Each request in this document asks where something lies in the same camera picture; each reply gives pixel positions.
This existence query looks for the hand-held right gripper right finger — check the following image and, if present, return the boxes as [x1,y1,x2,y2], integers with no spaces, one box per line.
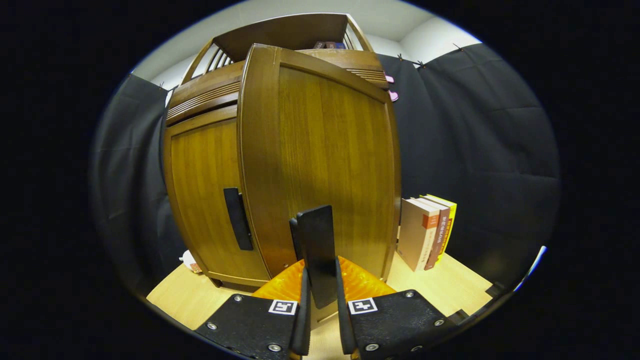
[334,256,458,360]

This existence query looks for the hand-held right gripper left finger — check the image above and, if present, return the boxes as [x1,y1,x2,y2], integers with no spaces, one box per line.
[194,256,312,358]

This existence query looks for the black door handle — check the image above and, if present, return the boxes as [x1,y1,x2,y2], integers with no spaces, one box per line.
[289,205,338,310]
[223,187,254,251]

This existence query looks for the wooden shoe cabinet door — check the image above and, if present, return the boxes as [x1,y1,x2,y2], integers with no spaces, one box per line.
[237,43,402,283]
[164,105,271,282]

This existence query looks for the wooden double-door shoe cabinet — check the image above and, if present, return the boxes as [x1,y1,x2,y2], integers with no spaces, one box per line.
[163,13,402,321]

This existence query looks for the beige book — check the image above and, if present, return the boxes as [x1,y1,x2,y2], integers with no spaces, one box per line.
[397,198,440,272]

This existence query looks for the brown spine book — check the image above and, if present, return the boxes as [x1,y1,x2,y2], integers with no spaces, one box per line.
[424,198,451,271]

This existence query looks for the yellow book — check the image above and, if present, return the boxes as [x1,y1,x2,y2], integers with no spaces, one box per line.
[425,194,457,266]

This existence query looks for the black backdrop cloth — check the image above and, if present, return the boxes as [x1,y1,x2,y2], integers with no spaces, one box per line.
[90,44,561,296]

